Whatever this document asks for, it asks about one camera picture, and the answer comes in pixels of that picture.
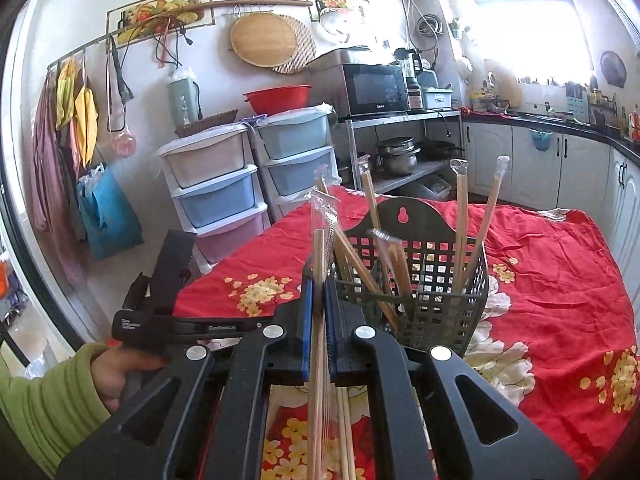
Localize small fruit wall poster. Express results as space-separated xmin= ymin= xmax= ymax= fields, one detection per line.
xmin=303 ymin=0 xmax=368 ymax=23

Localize white kitchen cabinets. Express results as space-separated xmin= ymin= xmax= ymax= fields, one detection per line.
xmin=460 ymin=120 xmax=640 ymax=281

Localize brown wicker basket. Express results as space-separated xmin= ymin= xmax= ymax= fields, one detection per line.
xmin=174 ymin=109 xmax=240 ymax=138

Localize countertop bottles and jars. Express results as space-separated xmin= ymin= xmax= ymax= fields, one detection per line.
xmin=520 ymin=75 xmax=640 ymax=141

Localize pink hanging garment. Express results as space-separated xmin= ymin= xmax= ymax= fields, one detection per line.
xmin=32 ymin=77 xmax=86 ymax=281

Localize black frying pan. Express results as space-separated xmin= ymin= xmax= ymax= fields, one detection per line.
xmin=420 ymin=140 xmax=463 ymax=157

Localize round woven mat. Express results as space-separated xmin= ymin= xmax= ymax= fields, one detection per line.
xmin=270 ymin=14 xmax=318 ymax=75

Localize wide fruit wall poster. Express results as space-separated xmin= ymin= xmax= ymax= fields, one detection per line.
xmin=106 ymin=0 xmax=216 ymax=51

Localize steel cooking pot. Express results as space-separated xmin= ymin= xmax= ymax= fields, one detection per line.
xmin=375 ymin=136 xmax=422 ymax=177

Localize white plastic drawer unit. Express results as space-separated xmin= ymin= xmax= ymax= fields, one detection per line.
xmin=157 ymin=122 xmax=271 ymax=271
xmin=250 ymin=107 xmax=337 ymax=221

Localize dark green utensil basket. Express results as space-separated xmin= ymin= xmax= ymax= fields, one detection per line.
xmin=330 ymin=196 xmax=491 ymax=356

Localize blue shopping bag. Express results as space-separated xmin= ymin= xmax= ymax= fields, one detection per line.
xmin=77 ymin=162 xmax=143 ymax=261

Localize metal shelf rack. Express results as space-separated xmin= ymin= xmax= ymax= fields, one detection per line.
xmin=332 ymin=109 xmax=463 ymax=201

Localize bright kitchen window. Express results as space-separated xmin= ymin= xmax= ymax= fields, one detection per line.
xmin=457 ymin=0 xmax=601 ymax=86

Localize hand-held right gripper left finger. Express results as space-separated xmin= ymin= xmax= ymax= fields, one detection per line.
xmin=57 ymin=260 xmax=316 ymax=480

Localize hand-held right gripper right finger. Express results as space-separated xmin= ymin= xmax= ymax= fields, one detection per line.
xmin=322 ymin=275 xmax=581 ymax=480

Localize pile of chopsticks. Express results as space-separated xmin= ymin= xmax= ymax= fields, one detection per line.
xmin=335 ymin=385 xmax=357 ymax=480

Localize green appliance in plastic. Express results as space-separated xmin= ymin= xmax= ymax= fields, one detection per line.
xmin=167 ymin=67 xmax=201 ymax=128

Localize pink round hanging strainer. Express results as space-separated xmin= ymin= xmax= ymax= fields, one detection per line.
xmin=111 ymin=130 xmax=137 ymax=157

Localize black blender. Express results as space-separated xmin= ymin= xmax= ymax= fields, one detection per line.
xmin=392 ymin=47 xmax=426 ymax=111

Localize black kitchen countertop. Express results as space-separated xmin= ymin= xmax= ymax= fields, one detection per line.
xmin=460 ymin=110 xmax=640 ymax=161

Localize red plastic basin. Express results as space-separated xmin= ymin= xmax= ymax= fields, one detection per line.
xmin=243 ymin=85 xmax=313 ymax=115

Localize black microwave oven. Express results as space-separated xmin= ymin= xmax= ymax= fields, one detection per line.
xmin=336 ymin=62 xmax=411 ymax=118

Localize grey-blue plastic container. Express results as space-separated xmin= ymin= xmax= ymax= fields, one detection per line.
xmin=422 ymin=87 xmax=453 ymax=111

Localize red floral blanket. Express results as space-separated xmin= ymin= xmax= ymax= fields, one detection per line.
xmin=175 ymin=185 xmax=640 ymax=480

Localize black and red power cord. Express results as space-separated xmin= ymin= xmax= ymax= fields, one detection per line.
xmin=155 ymin=15 xmax=193 ymax=68

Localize long wooden rolling pin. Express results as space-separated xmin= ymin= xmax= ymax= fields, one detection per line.
xmin=180 ymin=0 xmax=314 ymax=13

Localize round dark wall plate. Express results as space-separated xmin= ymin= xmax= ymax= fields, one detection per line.
xmin=600 ymin=51 xmax=628 ymax=88

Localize person's left forearm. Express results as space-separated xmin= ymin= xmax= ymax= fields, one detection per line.
xmin=0 ymin=342 xmax=111 ymax=476

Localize round bamboo tray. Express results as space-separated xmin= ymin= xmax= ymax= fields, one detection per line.
xmin=230 ymin=11 xmax=299 ymax=67

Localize wooden cutting board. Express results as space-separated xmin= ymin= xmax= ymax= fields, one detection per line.
xmin=484 ymin=59 xmax=523 ymax=106

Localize coiled grey hose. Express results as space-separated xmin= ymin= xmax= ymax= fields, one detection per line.
xmin=417 ymin=14 xmax=443 ymax=38

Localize person's left hand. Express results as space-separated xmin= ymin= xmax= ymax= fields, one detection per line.
xmin=90 ymin=342 xmax=171 ymax=413

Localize yellow hanging cloth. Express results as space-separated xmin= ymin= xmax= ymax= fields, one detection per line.
xmin=75 ymin=85 xmax=99 ymax=168
xmin=55 ymin=60 xmax=77 ymax=131

